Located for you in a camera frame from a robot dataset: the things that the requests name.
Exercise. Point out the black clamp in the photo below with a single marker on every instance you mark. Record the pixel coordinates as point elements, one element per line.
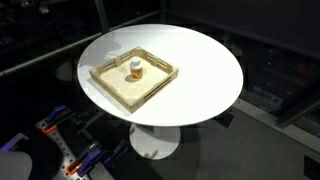
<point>87,116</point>

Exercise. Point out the light wooden slotted tray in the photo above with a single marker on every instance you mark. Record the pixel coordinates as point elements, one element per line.
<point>124,90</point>

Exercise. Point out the grey perforated metal plate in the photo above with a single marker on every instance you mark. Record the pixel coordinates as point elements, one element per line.
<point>63,151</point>

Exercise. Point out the purple and orange clamp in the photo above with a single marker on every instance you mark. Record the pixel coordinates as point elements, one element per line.
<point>55,116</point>
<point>87,158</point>

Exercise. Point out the white bottle lid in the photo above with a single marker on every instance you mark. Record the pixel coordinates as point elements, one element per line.
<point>135,60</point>

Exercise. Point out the white round table pedestal base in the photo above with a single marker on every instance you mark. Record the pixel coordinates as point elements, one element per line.
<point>154,141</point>

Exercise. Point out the grey rounded robot base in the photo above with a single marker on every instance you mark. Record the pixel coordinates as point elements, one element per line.
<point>14,166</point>

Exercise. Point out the dark purple clamp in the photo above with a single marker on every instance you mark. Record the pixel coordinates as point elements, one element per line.
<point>116,154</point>

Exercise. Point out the white and orange bottle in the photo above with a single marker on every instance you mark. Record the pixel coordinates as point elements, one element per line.
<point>136,73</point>

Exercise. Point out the dark vertical metal post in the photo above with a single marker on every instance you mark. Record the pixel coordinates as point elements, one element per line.
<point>101,16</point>

